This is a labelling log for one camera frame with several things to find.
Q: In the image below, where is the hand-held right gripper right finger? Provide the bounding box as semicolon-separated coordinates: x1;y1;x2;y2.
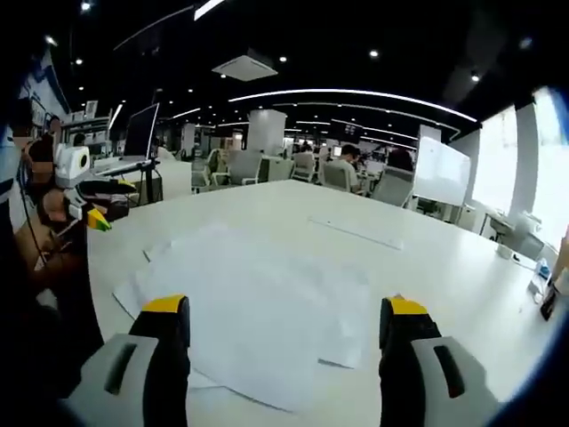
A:
378;293;504;427

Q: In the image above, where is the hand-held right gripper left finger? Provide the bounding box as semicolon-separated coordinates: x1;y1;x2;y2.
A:
66;293;192;427

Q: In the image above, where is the stack of white printing papers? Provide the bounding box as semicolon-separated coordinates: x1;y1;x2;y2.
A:
112;223;373;414

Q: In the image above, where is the person's left hand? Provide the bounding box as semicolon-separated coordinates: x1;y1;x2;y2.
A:
39;189;75;230

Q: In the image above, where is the white standing desk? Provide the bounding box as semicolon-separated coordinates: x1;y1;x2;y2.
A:
91;154;164;206

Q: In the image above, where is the white storage shelf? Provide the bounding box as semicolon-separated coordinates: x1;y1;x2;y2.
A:
61;100;113;157

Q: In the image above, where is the white side desk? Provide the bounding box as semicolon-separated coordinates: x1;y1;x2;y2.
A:
153;158;193;201

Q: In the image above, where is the green white office chair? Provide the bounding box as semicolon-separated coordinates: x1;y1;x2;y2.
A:
204;148;230;188

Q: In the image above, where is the white pillar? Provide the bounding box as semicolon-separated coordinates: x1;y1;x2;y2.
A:
246;109;288;157

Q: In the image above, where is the ceiling air conditioner vent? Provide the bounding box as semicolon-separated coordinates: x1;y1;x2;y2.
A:
211;47;279;83

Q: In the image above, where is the large whiteboard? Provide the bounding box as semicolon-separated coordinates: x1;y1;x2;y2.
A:
412;135;472;208

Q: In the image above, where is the wide ceiling light strip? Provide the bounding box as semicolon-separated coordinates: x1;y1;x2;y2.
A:
194;0;226;21

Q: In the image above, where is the thin ceiling light strip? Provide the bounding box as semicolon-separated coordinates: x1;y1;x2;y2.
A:
227;88;477;123

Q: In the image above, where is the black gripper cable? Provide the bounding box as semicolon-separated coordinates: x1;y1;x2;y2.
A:
16;157;50;270

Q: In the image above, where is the blue white wall poster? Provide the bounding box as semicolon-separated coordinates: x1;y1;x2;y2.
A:
15;46;72;134

